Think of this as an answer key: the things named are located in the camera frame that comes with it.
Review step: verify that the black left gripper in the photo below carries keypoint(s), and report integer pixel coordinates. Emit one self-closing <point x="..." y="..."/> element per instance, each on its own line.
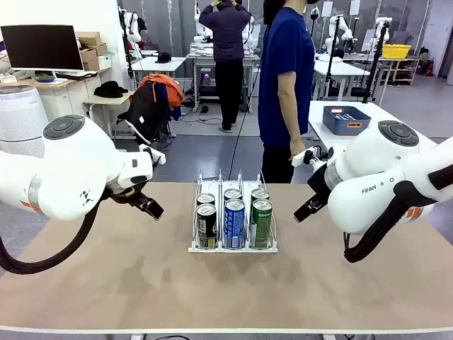
<point x="124" y="193"/>

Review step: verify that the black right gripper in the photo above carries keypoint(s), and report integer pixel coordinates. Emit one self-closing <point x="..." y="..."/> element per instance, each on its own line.
<point x="320" y="187"/>

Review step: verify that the blue plastic bin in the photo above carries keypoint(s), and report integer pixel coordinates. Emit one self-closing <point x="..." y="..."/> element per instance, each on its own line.
<point x="345" y="125"/>

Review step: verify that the person's right forearm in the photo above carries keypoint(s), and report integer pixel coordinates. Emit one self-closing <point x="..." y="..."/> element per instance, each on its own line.
<point x="288" y="113"/>

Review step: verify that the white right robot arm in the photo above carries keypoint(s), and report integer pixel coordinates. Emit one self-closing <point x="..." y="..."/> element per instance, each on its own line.
<point x="371" y="170"/>

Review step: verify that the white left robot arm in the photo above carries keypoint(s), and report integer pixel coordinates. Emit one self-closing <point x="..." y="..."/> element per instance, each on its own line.
<point x="70" y="166"/>

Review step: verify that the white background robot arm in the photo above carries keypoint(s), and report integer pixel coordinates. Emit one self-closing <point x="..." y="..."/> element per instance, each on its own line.
<point x="380" y="30"/>
<point x="339" y="28"/>

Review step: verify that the green beverage can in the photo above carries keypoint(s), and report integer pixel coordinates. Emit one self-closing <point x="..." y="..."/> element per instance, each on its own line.
<point x="262" y="226"/>
<point x="260" y="193"/>

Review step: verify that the black beverage can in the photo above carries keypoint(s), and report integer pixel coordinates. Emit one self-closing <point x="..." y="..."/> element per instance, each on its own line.
<point x="205" y="198"/>
<point x="206" y="226"/>

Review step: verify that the blue beverage can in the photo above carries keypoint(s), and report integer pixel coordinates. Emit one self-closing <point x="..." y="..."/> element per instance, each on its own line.
<point x="234" y="226"/>
<point x="233" y="194"/>

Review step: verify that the white can dispenser rack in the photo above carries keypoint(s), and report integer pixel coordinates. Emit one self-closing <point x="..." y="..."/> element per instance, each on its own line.
<point x="233" y="250"/>

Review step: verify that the person's right hand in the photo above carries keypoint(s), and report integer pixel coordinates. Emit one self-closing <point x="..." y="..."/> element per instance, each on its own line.
<point x="298" y="148"/>

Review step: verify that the large white table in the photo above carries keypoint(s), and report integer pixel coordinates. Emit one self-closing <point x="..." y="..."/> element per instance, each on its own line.
<point x="315" y="120"/>

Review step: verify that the small wooden side table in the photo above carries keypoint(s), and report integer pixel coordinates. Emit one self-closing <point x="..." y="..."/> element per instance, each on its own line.
<point x="106" y="101"/>

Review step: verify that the black hat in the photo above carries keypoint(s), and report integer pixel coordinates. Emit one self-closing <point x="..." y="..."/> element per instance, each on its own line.
<point x="109" y="89"/>

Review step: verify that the orange jacket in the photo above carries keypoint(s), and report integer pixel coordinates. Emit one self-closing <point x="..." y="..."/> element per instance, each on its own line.
<point x="159" y="83"/>

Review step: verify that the wooden desk with white cabinet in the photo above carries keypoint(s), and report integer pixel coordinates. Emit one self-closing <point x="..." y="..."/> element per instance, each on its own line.
<point x="67" y="99"/>

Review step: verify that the person in blue t-shirt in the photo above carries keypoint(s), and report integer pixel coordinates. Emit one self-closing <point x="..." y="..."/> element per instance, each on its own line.
<point x="286" y="71"/>

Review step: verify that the white workshop table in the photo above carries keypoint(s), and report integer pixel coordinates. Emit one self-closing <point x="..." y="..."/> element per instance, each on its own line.
<point x="339" y="69"/>

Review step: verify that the black pole stand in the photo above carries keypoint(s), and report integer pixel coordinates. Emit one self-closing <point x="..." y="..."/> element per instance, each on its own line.
<point x="331" y="63"/>

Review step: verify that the black cap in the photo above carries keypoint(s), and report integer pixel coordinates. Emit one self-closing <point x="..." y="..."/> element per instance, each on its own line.
<point x="163" y="57"/>

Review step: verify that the small white box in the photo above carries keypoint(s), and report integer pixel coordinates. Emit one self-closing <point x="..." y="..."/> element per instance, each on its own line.
<point x="104" y="62"/>

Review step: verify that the brown cardboard box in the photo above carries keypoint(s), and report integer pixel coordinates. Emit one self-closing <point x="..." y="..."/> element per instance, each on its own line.
<point x="92" y="52"/>
<point x="88" y="38"/>
<point x="91" y="66"/>

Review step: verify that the white cylindrical air purifier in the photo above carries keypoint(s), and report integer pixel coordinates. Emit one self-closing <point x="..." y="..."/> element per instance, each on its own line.
<point x="17" y="117"/>

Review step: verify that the black tripod stand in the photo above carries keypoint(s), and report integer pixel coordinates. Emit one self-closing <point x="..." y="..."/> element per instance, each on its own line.
<point x="376" y="63"/>

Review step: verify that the green plate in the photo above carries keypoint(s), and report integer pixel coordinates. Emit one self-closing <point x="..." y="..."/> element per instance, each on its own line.
<point x="45" y="77"/>

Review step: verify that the wooden shelf table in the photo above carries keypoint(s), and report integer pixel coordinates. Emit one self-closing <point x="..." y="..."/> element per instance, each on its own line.
<point x="400" y="67"/>

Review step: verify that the yellow plastic crate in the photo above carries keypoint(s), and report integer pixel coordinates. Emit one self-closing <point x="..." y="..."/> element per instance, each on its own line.
<point x="396" y="51"/>

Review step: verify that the white and red robot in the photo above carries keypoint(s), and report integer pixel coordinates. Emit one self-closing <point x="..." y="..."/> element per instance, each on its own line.
<point x="132" y="28"/>

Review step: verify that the person in dark purple jacket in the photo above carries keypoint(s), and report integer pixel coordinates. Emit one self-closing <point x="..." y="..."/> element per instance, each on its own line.
<point x="226" y="42"/>

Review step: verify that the black computer monitor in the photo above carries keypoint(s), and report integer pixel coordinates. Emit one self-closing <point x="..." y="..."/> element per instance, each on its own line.
<point x="42" y="46"/>

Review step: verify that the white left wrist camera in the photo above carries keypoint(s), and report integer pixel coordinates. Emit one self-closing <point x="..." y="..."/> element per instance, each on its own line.
<point x="157" y="158"/>

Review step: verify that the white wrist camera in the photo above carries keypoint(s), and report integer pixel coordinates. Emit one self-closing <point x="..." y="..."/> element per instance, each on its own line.
<point x="301" y="158"/>
<point x="157" y="158"/>

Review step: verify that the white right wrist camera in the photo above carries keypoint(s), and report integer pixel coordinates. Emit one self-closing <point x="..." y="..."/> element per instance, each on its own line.
<point x="301" y="158"/>

